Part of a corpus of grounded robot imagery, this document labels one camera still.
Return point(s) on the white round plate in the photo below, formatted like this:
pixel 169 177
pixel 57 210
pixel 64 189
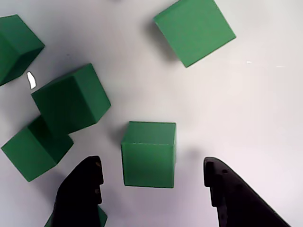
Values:
pixel 213 106

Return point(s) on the green plastic cube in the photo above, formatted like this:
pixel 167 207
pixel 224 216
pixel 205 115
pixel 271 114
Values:
pixel 102 216
pixel 71 104
pixel 149 160
pixel 14 47
pixel 194 30
pixel 30 153

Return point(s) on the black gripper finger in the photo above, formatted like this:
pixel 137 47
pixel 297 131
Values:
pixel 236 201
pixel 78 194

